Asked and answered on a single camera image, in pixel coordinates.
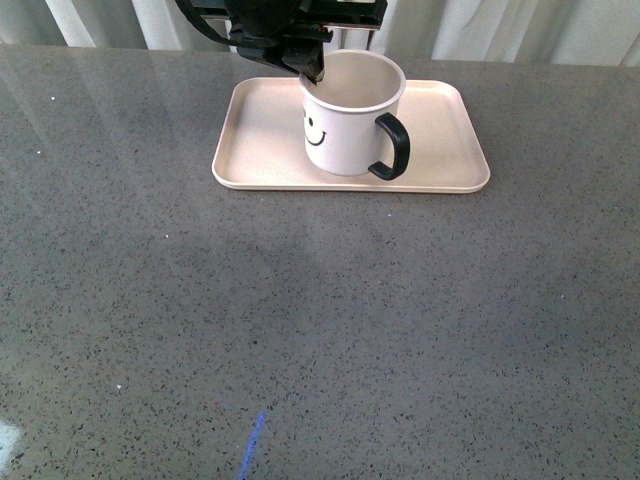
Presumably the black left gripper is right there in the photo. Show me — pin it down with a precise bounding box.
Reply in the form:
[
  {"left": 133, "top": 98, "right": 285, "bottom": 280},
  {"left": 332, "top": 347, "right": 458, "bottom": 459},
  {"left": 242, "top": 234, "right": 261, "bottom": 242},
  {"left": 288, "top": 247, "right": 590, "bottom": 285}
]
[{"left": 176, "top": 0, "right": 388, "bottom": 84}]

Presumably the white pleated curtain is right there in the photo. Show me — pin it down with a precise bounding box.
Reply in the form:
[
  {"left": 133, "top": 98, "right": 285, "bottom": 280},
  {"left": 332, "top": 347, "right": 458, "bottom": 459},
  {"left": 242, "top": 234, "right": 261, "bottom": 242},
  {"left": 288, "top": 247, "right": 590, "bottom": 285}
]
[{"left": 1, "top": 1, "right": 639, "bottom": 67}]

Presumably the white smiley face mug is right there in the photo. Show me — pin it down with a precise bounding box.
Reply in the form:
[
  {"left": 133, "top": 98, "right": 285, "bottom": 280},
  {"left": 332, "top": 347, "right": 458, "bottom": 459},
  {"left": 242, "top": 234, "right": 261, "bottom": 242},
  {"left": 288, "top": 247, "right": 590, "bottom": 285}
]
[{"left": 300, "top": 49, "right": 411, "bottom": 181}]

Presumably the beige rectangular tray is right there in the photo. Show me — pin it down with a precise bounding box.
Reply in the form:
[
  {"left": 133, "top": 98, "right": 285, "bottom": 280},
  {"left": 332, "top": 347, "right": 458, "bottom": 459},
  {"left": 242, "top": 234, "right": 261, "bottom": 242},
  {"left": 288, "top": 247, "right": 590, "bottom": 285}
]
[{"left": 212, "top": 77, "right": 490, "bottom": 194}]

